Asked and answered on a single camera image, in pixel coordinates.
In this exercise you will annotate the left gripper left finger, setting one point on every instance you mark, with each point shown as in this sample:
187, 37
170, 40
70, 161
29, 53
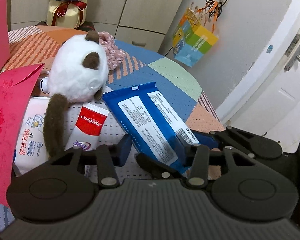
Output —
109, 157

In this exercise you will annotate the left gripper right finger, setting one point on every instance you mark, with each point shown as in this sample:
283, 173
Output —
196, 148

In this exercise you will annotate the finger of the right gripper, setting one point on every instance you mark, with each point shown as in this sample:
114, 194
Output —
157, 169

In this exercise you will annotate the white brown plush cat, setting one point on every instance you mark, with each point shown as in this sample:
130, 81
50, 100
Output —
79, 72

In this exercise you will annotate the Colgate toothpaste tube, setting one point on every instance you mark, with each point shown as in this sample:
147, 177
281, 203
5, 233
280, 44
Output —
87, 128

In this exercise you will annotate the blue wet wipes pack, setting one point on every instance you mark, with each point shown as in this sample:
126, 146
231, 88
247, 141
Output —
155, 127

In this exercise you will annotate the white door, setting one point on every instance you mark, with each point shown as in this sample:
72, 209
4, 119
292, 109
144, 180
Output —
267, 101

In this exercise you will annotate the white wet tissue pack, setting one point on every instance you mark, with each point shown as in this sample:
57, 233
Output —
30, 150

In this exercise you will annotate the pink floral cloth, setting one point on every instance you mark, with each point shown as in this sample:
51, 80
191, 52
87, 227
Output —
115, 55

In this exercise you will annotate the colourful paper gift bag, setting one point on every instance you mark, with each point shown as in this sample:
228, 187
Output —
195, 33

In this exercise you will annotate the red envelope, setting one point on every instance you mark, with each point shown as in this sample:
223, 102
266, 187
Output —
16, 86

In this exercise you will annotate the dark stool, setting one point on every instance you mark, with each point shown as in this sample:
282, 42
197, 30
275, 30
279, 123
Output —
86, 26

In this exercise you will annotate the patchwork tablecloth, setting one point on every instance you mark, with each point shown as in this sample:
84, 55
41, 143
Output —
39, 44

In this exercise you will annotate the beige wardrobe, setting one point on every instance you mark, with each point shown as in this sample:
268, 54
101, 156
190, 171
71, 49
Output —
142, 23

